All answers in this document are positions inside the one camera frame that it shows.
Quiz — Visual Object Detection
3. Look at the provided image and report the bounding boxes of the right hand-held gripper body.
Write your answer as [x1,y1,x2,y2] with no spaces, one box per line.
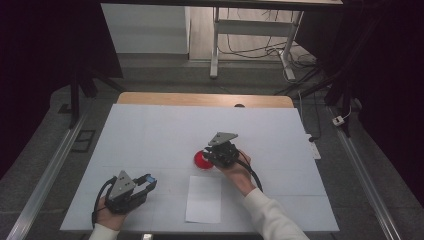
[203,131,242,169]

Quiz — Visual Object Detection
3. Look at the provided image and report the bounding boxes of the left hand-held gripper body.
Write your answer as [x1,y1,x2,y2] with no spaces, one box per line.
[104,170,148,215]

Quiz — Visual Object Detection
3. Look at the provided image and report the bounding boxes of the round red ink pad dish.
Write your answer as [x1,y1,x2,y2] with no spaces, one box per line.
[193,149,215,170]

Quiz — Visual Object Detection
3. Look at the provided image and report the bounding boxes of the person's left hand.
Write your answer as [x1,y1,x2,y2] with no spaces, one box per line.
[95,196,130,232]

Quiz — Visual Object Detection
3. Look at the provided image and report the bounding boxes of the white paper sheet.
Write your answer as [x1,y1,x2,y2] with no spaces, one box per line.
[185,175,223,224]

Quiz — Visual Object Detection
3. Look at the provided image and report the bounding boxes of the white table cover board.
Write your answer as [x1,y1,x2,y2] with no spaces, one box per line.
[59,103,340,233]

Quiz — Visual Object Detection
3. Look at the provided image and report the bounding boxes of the white power strip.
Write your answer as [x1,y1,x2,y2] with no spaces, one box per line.
[305,133,322,161]

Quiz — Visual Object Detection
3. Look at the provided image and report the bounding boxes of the black tripod stand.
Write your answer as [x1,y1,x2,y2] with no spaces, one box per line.
[67,64,127,130]

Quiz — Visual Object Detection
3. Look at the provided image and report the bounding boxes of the black stand legs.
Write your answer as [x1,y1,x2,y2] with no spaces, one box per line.
[274,63,355,138]

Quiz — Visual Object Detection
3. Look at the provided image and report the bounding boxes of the white cabinet panel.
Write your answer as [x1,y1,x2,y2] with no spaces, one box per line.
[100,3,191,55]

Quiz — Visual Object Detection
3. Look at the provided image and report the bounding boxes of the black curtain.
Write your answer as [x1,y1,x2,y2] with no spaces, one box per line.
[0,0,125,179]
[295,0,424,208]

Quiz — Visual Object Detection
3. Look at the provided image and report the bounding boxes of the left hand-held gripper black cable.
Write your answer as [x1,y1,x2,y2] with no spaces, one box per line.
[91,176,118,228]

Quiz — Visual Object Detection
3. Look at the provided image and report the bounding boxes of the hand-held gripper black cable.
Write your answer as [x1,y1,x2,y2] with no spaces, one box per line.
[91,176,118,228]
[234,157,265,194]

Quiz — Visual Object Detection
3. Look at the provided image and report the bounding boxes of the right hand-held gripper black cable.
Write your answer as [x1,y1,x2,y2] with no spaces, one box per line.
[234,157,265,194]

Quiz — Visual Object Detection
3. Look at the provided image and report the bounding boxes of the black rectangular floor frame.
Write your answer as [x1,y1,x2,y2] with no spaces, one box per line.
[71,129,97,154]

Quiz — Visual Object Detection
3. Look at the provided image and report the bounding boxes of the aluminium floor rail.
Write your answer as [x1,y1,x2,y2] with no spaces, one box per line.
[5,112,88,240]
[327,105,403,240]

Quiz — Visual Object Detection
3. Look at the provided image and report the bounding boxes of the tangle of black floor cables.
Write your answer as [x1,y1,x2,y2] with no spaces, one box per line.
[218,8,318,69]

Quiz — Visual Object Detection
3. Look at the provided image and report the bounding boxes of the small white adaptor with cable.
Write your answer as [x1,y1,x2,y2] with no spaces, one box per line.
[331,104,353,127]

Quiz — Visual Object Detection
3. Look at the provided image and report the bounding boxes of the white desk frame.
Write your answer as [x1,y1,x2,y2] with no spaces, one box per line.
[209,5,305,81]

